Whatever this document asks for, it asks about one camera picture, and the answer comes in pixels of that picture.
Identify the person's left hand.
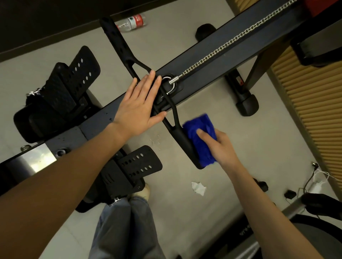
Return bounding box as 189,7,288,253
112,70,167,140

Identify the person's right hand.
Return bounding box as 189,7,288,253
196,128,242,173

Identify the blue cleaning cloth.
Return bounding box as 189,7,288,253
182,114,218,168

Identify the black rowing handle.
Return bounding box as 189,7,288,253
99,17,206,170

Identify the person's left forearm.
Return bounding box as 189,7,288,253
0,123,126,259

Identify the person's right forearm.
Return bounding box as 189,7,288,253
227,160,325,259

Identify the silver metal hook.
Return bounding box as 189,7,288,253
161,75,185,95

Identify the black perforated footrest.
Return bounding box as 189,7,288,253
13,45,101,144
75,145,163,214

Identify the black stabiliser foot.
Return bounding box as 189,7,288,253
195,23,260,117

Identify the crumpled white tissue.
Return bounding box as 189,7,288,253
191,182,207,197

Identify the clear plastic water bottle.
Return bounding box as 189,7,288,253
115,13,148,32

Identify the person's beige shoe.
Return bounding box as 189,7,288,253
128,183,151,203

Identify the black support leg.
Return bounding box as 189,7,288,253
243,40,293,91

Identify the person's leg in jeans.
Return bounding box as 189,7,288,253
88,196,166,259

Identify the black rowing machine seat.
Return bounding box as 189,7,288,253
290,8,342,67

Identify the grey exercise machine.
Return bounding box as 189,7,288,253
199,193,342,259

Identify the dark rowing machine rail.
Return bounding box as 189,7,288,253
0,0,321,196

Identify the silver metal chain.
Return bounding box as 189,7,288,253
181,0,298,78

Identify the white charger with cable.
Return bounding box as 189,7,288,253
297,162,331,198

